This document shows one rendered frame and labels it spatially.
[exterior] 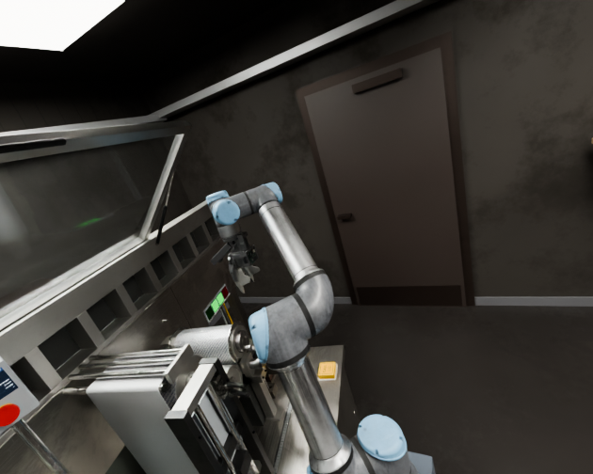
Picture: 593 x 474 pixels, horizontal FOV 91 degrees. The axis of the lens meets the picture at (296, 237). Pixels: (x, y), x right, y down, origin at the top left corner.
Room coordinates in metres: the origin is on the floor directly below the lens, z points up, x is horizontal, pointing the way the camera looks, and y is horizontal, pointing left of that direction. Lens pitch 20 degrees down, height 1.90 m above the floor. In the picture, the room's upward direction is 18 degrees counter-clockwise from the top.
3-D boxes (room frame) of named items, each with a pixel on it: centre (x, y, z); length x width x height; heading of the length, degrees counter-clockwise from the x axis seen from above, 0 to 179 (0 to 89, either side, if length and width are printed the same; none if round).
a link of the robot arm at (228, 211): (0.89, 0.17, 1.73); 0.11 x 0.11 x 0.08; 16
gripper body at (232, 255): (0.97, 0.21, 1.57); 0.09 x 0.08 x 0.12; 67
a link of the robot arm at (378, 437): (0.52, -0.05, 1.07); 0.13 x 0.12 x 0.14; 106
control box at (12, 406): (0.39, 0.52, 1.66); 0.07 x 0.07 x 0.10; 51
